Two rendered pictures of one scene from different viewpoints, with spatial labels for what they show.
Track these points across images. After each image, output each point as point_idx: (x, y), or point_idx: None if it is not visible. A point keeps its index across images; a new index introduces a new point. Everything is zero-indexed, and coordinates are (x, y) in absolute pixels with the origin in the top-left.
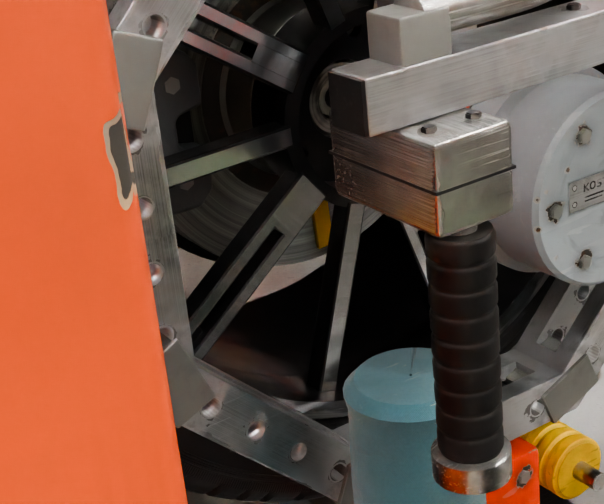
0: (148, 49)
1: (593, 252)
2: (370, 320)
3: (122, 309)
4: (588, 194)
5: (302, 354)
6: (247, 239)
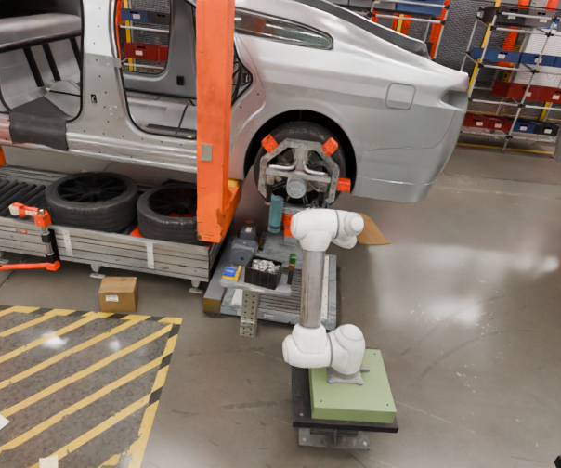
0: (266, 160)
1: (293, 194)
2: (301, 199)
3: (221, 172)
4: (293, 188)
5: (290, 198)
6: (280, 181)
